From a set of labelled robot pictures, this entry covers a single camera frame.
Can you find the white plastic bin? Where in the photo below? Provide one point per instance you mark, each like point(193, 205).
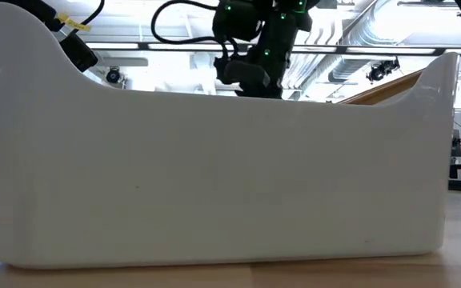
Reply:
point(214, 180)

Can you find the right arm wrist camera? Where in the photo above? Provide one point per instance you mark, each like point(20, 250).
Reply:
point(246, 74)

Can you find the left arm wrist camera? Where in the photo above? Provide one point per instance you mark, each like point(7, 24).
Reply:
point(78, 52)

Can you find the silver ventilation duct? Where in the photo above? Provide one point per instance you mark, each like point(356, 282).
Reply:
point(344, 72)

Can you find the ceiling light rail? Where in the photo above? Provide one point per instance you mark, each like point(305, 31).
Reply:
point(174, 46)

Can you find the black computer monitor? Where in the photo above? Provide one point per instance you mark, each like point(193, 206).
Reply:
point(456, 146)

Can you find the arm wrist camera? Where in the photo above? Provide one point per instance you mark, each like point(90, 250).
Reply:
point(78, 52)
point(246, 74)

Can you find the black ceiling fixture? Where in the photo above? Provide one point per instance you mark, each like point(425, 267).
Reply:
point(382, 70)
point(113, 75)

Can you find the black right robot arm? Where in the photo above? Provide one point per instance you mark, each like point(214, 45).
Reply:
point(234, 20)

